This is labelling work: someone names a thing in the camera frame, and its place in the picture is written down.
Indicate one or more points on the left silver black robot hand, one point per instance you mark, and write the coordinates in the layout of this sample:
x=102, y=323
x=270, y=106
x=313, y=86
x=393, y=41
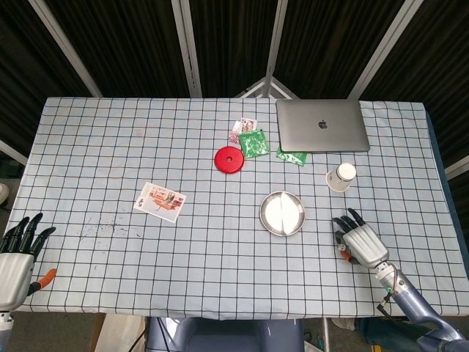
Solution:
x=14, y=271

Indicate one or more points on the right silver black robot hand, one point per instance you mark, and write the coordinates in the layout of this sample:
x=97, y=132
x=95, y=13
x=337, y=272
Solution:
x=364, y=245

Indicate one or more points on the white paper cup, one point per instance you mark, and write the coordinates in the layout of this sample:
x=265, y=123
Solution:
x=340, y=179

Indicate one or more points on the silver metal plate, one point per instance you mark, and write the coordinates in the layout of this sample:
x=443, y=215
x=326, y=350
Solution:
x=282, y=213

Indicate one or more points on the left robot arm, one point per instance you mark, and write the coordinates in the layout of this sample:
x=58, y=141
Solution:
x=4, y=330

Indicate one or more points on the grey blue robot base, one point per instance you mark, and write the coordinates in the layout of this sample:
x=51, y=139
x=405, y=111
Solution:
x=227, y=335

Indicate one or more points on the white shoe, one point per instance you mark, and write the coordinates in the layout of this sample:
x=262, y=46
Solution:
x=3, y=193

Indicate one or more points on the dark blue fabric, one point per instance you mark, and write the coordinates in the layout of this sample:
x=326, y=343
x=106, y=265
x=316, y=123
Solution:
x=373, y=330

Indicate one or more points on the green foil packet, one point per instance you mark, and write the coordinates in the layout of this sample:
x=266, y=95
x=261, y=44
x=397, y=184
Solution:
x=293, y=158
x=254, y=143

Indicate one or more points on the grey closed laptop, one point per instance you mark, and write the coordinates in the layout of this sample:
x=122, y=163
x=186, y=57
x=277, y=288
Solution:
x=322, y=135

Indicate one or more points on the brown cardboard box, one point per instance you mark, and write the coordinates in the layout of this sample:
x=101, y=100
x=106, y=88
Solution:
x=113, y=335

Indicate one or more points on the red round plastic disc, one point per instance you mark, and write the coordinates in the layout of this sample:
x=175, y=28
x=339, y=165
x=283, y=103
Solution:
x=229, y=165

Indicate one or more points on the illustrated postcard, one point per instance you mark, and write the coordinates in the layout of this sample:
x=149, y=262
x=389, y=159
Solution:
x=160, y=201

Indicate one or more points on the queen playing card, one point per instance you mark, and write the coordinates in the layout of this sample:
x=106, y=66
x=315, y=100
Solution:
x=249, y=125

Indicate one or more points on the blue checkered tablecloth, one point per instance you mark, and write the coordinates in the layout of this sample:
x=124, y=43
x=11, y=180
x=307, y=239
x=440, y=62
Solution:
x=183, y=256

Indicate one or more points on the pink patterned packet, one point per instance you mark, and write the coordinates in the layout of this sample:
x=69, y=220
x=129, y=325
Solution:
x=234, y=133

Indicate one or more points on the white frame side bar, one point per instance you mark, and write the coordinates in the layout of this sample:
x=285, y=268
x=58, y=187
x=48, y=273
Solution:
x=458, y=168
x=11, y=150

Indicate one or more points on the white triangular frame brace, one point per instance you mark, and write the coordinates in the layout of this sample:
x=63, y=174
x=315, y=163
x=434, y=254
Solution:
x=266, y=86

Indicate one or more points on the white frame post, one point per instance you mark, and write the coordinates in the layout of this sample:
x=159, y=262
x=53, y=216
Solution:
x=384, y=47
x=66, y=47
x=187, y=47
x=275, y=44

